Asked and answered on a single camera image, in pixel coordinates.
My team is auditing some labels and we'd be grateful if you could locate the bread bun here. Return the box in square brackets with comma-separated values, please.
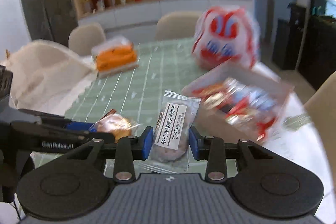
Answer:
[89, 109, 140, 143]

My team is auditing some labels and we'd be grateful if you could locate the sandwich biscuit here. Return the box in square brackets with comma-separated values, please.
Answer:
[139, 90, 201, 173]

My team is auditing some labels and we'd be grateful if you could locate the red chicken snack pouch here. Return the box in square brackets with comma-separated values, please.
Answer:
[192, 77, 280, 142]

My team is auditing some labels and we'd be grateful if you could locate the pink cardboard box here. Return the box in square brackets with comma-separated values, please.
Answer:
[182, 61, 293, 143]

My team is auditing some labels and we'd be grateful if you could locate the beige mesh food cover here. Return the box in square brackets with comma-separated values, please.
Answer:
[1, 39, 97, 110]

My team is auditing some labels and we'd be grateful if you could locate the green checkered tablecloth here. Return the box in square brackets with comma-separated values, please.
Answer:
[34, 37, 211, 169]

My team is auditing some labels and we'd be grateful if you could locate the orange tissue box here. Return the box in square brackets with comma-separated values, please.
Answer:
[91, 35, 138, 78]

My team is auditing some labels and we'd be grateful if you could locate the beige chair far left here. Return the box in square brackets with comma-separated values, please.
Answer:
[68, 23, 106, 56]

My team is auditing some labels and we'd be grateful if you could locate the beige chair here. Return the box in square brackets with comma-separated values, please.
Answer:
[155, 11, 202, 41]
[303, 78, 336, 162]
[68, 23, 106, 56]

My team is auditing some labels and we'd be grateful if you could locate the red white bunny bag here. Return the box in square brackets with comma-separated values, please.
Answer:
[191, 6, 260, 70]

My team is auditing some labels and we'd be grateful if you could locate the beige chair right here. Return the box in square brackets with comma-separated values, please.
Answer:
[303, 78, 336, 162]

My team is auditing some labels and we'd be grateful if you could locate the beige chair far middle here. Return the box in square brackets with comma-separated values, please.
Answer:
[155, 11, 202, 41]

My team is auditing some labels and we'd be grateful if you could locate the black fish tank cabinet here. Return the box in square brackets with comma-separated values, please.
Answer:
[298, 0, 336, 90]

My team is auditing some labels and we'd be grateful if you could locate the black water dispenser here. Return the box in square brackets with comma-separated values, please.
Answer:
[272, 2, 306, 71]

